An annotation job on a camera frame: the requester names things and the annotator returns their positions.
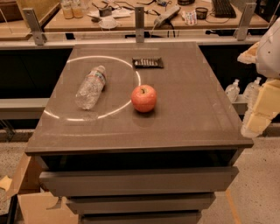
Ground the orange liquid jar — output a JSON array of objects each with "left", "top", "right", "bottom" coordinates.
[
  {"left": 60, "top": 0, "right": 74, "bottom": 19},
  {"left": 71, "top": 0, "right": 83, "bottom": 18}
]

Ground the patterned paper cup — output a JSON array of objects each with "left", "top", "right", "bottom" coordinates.
[{"left": 184, "top": 10, "right": 197, "bottom": 25}]

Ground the right metal bracket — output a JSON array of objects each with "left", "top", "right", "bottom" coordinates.
[{"left": 234, "top": 3, "right": 256, "bottom": 41}]

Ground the grey power strip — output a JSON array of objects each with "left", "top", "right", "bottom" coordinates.
[{"left": 154, "top": 5, "right": 180, "bottom": 27}]

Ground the orange liquid jar left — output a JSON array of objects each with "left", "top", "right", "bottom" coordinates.
[{"left": 60, "top": 0, "right": 74, "bottom": 19}]

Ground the red apple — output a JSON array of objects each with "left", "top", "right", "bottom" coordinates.
[{"left": 130, "top": 85, "right": 157, "bottom": 113}]

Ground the wooden desk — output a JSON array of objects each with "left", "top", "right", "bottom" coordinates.
[{"left": 43, "top": 0, "right": 270, "bottom": 33}]

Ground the water bottle on floor right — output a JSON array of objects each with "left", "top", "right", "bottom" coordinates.
[{"left": 243, "top": 77, "right": 262, "bottom": 101}]

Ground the black keyboard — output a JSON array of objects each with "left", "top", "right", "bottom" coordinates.
[{"left": 212, "top": 0, "right": 236, "bottom": 18}]

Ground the middle metal bracket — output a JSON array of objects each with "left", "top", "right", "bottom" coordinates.
[{"left": 135, "top": 7, "right": 144, "bottom": 43}]

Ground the cardboard box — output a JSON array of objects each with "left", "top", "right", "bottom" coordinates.
[{"left": 6, "top": 153, "right": 79, "bottom": 224}]

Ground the clear plastic water bottle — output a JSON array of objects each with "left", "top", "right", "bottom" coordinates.
[{"left": 75, "top": 66, "right": 106, "bottom": 110}]

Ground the water bottle on floor left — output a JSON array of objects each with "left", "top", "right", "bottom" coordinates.
[{"left": 225, "top": 79, "right": 240, "bottom": 102}]

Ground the left metal bracket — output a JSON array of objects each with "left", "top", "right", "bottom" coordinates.
[{"left": 23, "top": 8, "right": 46, "bottom": 46}]

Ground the orange liquid jar right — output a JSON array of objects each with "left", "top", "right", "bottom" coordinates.
[{"left": 71, "top": 0, "right": 83, "bottom": 18}]

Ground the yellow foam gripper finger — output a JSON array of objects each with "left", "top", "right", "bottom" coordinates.
[
  {"left": 237, "top": 42, "right": 259, "bottom": 64},
  {"left": 241, "top": 79, "right": 280, "bottom": 138}
]

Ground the metal bracket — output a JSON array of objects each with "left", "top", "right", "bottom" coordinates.
[
  {"left": 234, "top": 3, "right": 256, "bottom": 41},
  {"left": 135, "top": 7, "right": 144, "bottom": 43},
  {"left": 23, "top": 8, "right": 46, "bottom": 46}
]

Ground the water bottle on floor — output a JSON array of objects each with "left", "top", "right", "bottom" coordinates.
[
  {"left": 243, "top": 77, "right": 262, "bottom": 101},
  {"left": 225, "top": 79, "right": 240, "bottom": 102}
]

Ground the grey drawer cabinet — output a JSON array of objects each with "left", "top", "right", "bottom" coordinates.
[{"left": 26, "top": 42, "right": 252, "bottom": 224}]

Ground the black cup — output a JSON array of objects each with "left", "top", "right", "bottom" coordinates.
[{"left": 195, "top": 7, "right": 208, "bottom": 20}]

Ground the white bowl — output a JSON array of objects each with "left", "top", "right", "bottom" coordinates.
[{"left": 99, "top": 17, "right": 118, "bottom": 30}]

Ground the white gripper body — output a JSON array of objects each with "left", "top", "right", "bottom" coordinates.
[{"left": 255, "top": 17, "right": 280, "bottom": 79}]

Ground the dark rectangular tray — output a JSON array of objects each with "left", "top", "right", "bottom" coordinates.
[{"left": 132, "top": 58, "right": 164, "bottom": 68}]

